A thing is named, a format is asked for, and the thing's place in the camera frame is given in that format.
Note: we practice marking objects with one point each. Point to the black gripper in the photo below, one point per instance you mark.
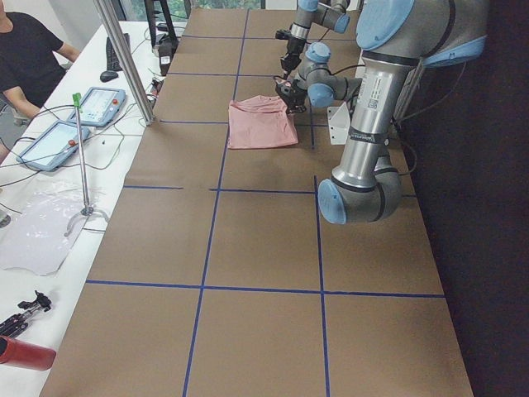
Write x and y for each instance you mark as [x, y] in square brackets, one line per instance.
[293, 45]
[296, 96]

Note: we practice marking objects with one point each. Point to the pink Snoopy t-shirt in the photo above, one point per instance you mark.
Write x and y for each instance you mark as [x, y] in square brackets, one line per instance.
[260, 122]

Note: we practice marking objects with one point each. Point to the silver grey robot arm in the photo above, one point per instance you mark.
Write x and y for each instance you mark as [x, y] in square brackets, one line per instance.
[395, 37]
[331, 15]

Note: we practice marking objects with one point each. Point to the blue tape line far right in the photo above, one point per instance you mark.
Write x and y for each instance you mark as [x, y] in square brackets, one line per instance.
[233, 37]

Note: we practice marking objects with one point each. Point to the black keyboard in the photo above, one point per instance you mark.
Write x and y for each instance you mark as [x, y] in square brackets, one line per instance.
[113, 63]

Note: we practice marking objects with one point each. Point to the black computer mouse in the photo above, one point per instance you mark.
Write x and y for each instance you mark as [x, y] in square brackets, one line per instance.
[108, 75]

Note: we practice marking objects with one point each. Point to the upper blue teach pendant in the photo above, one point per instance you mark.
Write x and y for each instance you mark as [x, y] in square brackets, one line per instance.
[99, 105]

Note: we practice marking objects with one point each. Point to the blue teach pendant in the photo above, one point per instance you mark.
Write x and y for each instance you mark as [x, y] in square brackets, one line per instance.
[99, 105]
[52, 148]

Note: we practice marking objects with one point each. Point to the blue tape line near base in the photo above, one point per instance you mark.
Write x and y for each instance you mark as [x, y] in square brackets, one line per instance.
[322, 288]

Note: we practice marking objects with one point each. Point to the lower blue teach pendant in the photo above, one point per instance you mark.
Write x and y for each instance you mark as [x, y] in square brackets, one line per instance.
[52, 148]

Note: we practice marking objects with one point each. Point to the person in black shirt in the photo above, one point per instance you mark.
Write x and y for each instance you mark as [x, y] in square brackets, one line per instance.
[29, 70]

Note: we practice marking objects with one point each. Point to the clear plastic sheet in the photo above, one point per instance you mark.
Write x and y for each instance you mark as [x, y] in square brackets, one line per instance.
[41, 237]

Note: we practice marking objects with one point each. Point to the black pliers tool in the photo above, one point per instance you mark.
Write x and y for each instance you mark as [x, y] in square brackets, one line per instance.
[18, 322]

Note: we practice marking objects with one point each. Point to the red cylinder bottle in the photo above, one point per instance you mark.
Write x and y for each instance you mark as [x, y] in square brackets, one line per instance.
[26, 355]

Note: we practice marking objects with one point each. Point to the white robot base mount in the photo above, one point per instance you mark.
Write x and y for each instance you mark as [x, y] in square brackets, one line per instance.
[338, 117]

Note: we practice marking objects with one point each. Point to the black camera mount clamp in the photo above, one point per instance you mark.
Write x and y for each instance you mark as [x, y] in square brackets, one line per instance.
[164, 46]

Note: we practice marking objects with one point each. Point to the aluminium frame post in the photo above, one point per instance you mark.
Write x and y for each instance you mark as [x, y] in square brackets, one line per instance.
[113, 28]

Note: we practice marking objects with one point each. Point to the green handled grabber stick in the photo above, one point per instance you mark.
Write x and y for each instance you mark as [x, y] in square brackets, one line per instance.
[80, 165]

